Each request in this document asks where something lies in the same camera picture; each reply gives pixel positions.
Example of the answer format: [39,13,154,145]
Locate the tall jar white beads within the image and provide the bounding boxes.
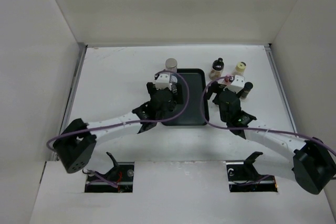
[165,58,177,72]

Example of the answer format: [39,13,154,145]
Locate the black top grinder bottle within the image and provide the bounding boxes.
[167,101,176,112]

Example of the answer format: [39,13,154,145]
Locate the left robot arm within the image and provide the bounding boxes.
[53,82,188,182]

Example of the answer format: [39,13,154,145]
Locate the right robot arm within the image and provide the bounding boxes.
[201,81,335,195]

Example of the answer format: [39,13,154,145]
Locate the dark brown spice bottle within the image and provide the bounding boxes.
[240,82,254,100]

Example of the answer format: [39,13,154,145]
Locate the pink lid glass jar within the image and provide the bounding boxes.
[222,75,235,86]

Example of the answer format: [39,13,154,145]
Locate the black knob lid spice jar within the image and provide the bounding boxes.
[209,58,224,80]

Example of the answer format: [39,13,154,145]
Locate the black rectangular tray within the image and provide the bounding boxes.
[162,68,209,126]

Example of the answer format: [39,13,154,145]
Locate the yellow lid bottle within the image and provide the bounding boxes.
[233,61,246,76]

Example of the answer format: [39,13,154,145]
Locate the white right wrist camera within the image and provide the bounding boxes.
[227,75,245,93]

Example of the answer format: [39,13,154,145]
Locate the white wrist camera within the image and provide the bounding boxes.
[227,75,245,93]
[154,73,171,90]

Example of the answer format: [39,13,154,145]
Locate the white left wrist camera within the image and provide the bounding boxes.
[154,73,171,90]

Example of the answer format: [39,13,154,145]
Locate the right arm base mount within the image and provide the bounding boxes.
[226,152,278,193]

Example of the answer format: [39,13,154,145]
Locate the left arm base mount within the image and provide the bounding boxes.
[82,152,134,193]

